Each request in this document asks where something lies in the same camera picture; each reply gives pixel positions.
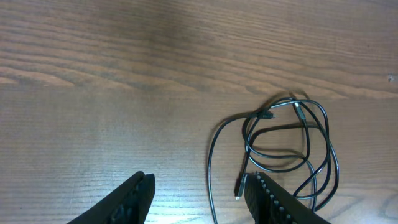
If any black cable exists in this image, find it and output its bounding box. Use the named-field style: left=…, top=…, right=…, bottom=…
left=206, top=91, right=340, bottom=224

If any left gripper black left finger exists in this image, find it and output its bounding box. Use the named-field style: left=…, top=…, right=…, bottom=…
left=69, top=171, right=155, bottom=224

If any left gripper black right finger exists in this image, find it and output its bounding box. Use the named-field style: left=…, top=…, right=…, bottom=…
left=244, top=172, right=329, bottom=224

